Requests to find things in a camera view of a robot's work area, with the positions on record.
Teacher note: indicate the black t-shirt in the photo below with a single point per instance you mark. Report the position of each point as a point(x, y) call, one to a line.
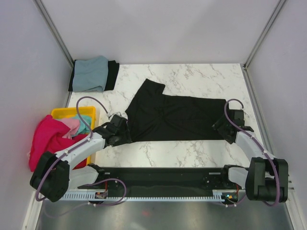
point(113, 69)
point(153, 116)

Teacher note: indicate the aluminium frame post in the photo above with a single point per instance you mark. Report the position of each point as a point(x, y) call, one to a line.
point(53, 29)
point(269, 24)

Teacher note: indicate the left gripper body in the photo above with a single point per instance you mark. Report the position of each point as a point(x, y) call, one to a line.
point(123, 137)

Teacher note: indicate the folded black t-shirt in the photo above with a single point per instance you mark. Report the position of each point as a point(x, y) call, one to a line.
point(113, 69)

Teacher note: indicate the yellow plastic bin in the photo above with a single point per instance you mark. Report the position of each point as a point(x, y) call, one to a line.
point(59, 114)

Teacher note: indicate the white cable duct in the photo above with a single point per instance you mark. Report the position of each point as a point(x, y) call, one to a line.
point(102, 195)

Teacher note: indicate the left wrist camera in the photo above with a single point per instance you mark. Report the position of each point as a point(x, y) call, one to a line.
point(117, 119)

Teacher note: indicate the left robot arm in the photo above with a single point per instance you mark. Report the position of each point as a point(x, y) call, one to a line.
point(55, 174)

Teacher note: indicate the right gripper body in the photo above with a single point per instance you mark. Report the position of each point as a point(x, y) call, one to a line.
point(223, 129)

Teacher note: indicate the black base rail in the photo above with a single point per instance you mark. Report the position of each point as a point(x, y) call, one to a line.
point(162, 181)

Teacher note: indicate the right aluminium frame post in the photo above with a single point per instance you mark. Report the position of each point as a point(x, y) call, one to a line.
point(269, 24)

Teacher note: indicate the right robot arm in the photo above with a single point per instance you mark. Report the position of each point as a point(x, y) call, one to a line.
point(266, 178)

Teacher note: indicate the folded light blue t-shirt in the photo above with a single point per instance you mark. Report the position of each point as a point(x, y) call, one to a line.
point(90, 75)

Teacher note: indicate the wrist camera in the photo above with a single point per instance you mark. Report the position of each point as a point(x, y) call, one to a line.
point(237, 116)
point(117, 119)

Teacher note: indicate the left aluminium frame post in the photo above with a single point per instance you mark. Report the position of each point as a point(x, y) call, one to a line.
point(53, 29)

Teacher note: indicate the magenta t-shirt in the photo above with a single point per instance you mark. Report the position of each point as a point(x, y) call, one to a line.
point(48, 136)

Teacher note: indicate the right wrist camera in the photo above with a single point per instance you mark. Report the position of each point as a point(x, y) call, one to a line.
point(237, 116)

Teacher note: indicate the teal t-shirt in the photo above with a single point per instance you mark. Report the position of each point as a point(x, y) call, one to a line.
point(85, 124)

